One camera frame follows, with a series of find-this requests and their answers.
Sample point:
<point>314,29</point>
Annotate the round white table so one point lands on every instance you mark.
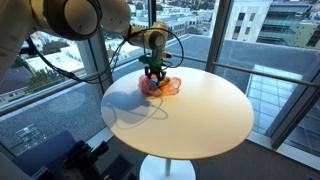
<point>208,116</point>

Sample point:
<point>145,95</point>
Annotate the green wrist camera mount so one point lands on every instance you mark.
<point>151,61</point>

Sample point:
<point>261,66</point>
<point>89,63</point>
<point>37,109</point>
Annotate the metal window railing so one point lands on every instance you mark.
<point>302,61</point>

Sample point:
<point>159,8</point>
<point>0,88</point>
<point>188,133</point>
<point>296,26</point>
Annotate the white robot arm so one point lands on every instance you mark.
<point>74,20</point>

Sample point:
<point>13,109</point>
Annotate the orange plastic bag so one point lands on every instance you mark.
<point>170,88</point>

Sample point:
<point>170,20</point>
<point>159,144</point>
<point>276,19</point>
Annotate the blue and white container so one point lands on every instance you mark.
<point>153,85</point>

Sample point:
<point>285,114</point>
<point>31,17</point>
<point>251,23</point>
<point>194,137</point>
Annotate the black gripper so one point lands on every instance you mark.
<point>158,72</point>

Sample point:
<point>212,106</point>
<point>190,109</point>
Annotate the blue robot base cart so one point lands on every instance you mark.
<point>63,158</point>

